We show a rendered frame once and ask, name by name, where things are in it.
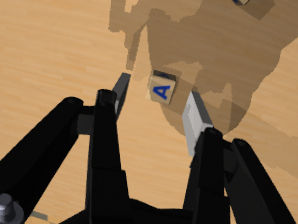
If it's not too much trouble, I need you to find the tan block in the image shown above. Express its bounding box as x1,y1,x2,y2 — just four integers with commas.
232,0,250,5
145,70,177,105

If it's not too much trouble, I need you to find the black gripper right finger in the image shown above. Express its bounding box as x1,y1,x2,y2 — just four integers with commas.
182,90,296,224

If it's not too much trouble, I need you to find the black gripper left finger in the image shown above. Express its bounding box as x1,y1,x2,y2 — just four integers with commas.
0,72,135,224

